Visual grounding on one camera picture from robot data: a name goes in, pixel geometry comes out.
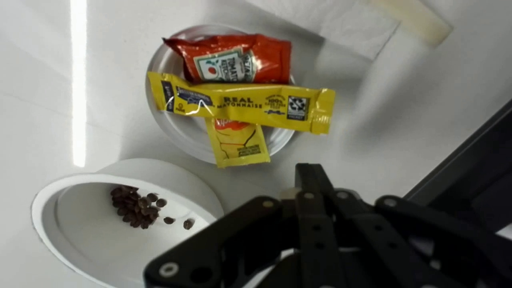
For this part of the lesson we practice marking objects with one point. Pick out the red ketchup packet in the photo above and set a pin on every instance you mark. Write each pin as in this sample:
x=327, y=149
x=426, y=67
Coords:
x=234, y=58

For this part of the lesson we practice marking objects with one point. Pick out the long yellow mayonnaise packet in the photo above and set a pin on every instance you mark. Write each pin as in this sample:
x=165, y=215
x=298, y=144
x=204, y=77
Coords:
x=241, y=104

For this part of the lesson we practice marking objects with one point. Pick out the yellow mustard packet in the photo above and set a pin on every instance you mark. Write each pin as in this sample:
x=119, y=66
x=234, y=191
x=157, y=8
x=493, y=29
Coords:
x=241, y=146

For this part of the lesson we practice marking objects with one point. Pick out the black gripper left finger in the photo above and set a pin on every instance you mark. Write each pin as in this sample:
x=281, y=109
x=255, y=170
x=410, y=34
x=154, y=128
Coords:
x=241, y=245

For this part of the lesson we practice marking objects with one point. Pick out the wooden spoon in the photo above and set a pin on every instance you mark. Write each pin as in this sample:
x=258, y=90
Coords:
x=417, y=21

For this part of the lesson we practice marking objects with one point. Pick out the black holder block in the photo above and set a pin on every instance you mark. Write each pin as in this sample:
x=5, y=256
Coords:
x=469, y=176

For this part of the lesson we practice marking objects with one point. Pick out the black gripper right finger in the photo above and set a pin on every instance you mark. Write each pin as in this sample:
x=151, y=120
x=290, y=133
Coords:
x=417, y=250

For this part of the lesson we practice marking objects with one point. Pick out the small white plate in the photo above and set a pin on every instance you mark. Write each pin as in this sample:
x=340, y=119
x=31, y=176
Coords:
x=181, y=133

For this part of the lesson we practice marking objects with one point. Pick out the white bowl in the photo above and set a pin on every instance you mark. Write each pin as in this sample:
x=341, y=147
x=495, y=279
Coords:
x=90, y=240

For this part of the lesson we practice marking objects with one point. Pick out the pile of coffee beans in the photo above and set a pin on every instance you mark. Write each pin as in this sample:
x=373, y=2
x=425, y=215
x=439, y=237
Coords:
x=133, y=208

